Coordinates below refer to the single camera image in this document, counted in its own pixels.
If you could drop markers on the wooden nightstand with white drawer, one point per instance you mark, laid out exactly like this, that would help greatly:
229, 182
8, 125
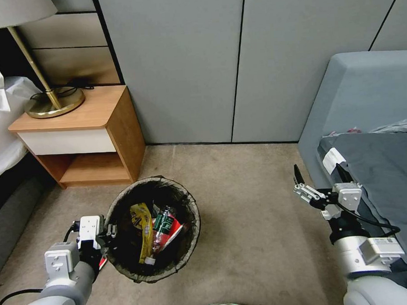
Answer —
87, 113

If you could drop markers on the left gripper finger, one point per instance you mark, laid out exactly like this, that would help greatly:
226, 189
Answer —
104, 253
110, 230

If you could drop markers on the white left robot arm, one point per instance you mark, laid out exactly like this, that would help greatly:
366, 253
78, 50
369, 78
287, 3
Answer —
61, 300

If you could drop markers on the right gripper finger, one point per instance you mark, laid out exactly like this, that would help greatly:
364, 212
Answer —
308, 190
343, 175

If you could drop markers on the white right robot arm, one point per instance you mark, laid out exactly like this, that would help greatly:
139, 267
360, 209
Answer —
364, 287

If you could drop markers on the green printed wrapper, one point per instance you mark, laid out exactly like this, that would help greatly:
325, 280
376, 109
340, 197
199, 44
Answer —
163, 221

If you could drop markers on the red white paper cup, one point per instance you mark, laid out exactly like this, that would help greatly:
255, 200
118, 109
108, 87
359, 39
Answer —
171, 233

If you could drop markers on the brass table lamp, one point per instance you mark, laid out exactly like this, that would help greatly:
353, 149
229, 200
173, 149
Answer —
54, 103

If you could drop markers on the clear plastic bag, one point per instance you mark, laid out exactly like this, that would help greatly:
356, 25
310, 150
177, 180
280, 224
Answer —
396, 125

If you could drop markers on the dark round trash bin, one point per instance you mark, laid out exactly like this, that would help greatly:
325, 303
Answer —
185, 210

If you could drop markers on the yellow snack wrapper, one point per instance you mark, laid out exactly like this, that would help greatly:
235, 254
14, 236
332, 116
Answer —
143, 229

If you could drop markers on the grey upholstered sofa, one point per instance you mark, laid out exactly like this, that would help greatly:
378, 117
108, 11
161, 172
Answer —
366, 91

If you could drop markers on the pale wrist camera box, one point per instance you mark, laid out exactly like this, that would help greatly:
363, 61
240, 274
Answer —
348, 195
91, 227

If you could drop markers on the small red wrapper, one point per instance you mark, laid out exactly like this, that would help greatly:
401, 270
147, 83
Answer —
353, 130

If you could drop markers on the white cushion label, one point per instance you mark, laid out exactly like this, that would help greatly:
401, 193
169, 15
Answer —
333, 158

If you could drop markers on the bed with white sheet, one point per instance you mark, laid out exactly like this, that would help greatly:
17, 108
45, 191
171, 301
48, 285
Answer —
4, 151

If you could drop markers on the dark grey seat cushion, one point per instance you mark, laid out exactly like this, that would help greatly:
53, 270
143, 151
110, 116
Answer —
389, 171

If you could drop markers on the wooden panel headboard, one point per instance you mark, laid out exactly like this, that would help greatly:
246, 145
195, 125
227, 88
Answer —
71, 60

